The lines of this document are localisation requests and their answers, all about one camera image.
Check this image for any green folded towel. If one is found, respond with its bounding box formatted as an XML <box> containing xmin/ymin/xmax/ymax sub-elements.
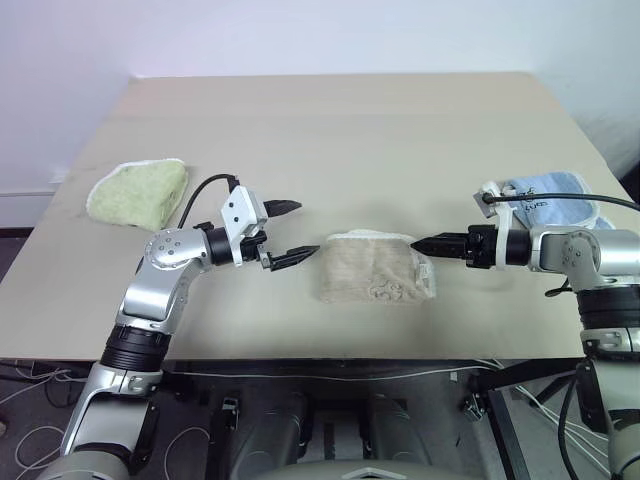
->
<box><xmin>85</xmin><ymin>157</ymin><xmax>191</xmax><ymax>233</ymax></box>

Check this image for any black metal table frame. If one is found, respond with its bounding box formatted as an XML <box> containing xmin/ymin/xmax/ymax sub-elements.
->
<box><xmin>159</xmin><ymin>357</ymin><xmax>587</xmax><ymax>480</ymax></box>

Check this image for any black metal clamp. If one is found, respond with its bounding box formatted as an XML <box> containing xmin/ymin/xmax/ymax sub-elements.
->
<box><xmin>461</xmin><ymin>394</ymin><xmax>484</xmax><ymax>422</ymax></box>

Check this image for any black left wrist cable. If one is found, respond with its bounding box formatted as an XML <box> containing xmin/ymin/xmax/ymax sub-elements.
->
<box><xmin>176</xmin><ymin>172</ymin><xmax>241</xmax><ymax>229</ymax></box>

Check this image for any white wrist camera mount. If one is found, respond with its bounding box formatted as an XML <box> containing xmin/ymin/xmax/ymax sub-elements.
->
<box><xmin>219</xmin><ymin>184</ymin><xmax>269</xmax><ymax>267</ymax></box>
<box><xmin>473</xmin><ymin>180</ymin><xmax>522</xmax><ymax>272</ymax></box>

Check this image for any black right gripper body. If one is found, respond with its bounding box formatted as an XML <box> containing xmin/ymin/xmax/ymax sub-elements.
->
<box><xmin>464</xmin><ymin>224</ymin><xmax>499</xmax><ymax>271</ymax></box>

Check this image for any blue towel with print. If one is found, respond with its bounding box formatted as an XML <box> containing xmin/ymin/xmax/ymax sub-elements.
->
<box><xmin>492</xmin><ymin>171</ymin><xmax>617</xmax><ymax>232</ymax></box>

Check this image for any beige towel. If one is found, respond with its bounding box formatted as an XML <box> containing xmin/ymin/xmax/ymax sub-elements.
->
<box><xmin>312</xmin><ymin>227</ymin><xmax>438</xmax><ymax>305</ymax></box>

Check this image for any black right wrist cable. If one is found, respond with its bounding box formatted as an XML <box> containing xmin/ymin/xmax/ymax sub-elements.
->
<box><xmin>482</xmin><ymin>191</ymin><xmax>640</xmax><ymax>212</ymax></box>

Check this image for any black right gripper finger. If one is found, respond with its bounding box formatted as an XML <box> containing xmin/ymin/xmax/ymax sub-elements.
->
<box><xmin>410</xmin><ymin>230</ymin><xmax>470</xmax><ymax>248</ymax></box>
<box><xmin>414</xmin><ymin>244</ymin><xmax>470</xmax><ymax>258</ymax></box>

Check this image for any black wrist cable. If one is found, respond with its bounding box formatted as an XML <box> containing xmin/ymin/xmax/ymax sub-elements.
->
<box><xmin>482</xmin><ymin>191</ymin><xmax>640</xmax><ymax>212</ymax></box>
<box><xmin>176</xmin><ymin>172</ymin><xmax>241</xmax><ymax>229</ymax></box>

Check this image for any thin white cable under table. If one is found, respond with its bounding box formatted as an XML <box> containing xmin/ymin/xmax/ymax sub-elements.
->
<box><xmin>164</xmin><ymin>356</ymin><xmax>504</xmax><ymax>382</ymax></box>

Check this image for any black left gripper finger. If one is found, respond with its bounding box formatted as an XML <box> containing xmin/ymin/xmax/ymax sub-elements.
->
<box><xmin>263</xmin><ymin>198</ymin><xmax>304</xmax><ymax>219</ymax></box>
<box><xmin>259</xmin><ymin>245</ymin><xmax>322</xmax><ymax>274</ymax></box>

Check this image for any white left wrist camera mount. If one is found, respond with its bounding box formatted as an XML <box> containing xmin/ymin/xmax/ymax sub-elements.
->
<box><xmin>219</xmin><ymin>184</ymin><xmax>269</xmax><ymax>267</ymax></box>

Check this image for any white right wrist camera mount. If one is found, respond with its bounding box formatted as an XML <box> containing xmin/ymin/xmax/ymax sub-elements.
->
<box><xmin>473</xmin><ymin>180</ymin><xmax>522</xmax><ymax>272</ymax></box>

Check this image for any white floor cable loop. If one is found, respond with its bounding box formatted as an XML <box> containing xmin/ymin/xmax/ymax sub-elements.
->
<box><xmin>14</xmin><ymin>423</ymin><xmax>212</xmax><ymax>472</ymax></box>

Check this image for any grey robot torso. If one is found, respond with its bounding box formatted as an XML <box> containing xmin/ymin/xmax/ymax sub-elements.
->
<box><xmin>293</xmin><ymin>462</ymin><xmax>451</xmax><ymax>480</ymax></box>

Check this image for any black right upper arm cable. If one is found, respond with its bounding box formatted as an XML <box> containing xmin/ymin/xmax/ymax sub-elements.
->
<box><xmin>556</xmin><ymin>369</ymin><xmax>582</xmax><ymax>480</ymax></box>

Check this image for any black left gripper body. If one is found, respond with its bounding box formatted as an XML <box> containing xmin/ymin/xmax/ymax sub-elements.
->
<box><xmin>240</xmin><ymin>226</ymin><xmax>274</xmax><ymax>269</ymax></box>

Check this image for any dark rounded robot leg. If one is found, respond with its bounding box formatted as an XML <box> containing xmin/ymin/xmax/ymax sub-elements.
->
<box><xmin>232</xmin><ymin>389</ymin><xmax>307</xmax><ymax>472</ymax></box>
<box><xmin>363</xmin><ymin>392</ymin><xmax>432</xmax><ymax>467</ymax></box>

